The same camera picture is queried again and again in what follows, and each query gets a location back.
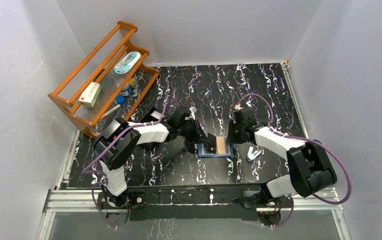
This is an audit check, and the blue card holder wallet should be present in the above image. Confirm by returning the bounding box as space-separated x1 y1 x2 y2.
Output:
197 136 234 158

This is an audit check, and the black plastic card box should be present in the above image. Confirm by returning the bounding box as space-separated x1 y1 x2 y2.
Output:
139 107 162 123

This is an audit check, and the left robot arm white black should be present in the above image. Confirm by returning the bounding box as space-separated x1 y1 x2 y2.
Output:
92 110 216 208

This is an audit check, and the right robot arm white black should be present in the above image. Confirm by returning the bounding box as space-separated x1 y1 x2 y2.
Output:
227 108 337 207

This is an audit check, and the white plastic clip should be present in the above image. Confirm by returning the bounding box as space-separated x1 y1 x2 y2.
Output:
246 146 262 163

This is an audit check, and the blue small object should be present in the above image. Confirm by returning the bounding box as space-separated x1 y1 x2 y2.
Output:
114 84 132 105

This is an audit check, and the grey pen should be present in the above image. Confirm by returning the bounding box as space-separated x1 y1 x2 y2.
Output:
101 104 121 119

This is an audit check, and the light blue oval case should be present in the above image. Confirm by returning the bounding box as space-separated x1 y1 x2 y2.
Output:
114 51 141 75

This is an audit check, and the orange wooden shelf rack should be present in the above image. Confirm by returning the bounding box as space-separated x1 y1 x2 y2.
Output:
48 20 160 138

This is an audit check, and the white red small box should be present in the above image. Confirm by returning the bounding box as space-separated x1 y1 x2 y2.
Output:
78 82 102 108

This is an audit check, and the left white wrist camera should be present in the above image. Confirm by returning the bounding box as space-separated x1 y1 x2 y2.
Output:
189 106 197 120

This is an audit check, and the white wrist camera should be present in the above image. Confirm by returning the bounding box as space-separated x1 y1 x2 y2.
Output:
189 106 197 120
233 103 243 111

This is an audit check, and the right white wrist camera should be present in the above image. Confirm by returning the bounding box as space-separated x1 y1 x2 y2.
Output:
233 103 243 111

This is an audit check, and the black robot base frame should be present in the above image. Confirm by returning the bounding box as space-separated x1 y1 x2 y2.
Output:
43 182 343 229

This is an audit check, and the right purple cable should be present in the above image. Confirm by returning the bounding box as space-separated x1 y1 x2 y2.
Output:
235 93 353 229

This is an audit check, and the purple cable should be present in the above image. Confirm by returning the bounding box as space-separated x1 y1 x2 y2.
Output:
235 93 353 229
81 94 180 229

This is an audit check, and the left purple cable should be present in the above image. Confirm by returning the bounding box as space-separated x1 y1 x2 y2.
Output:
81 94 180 229

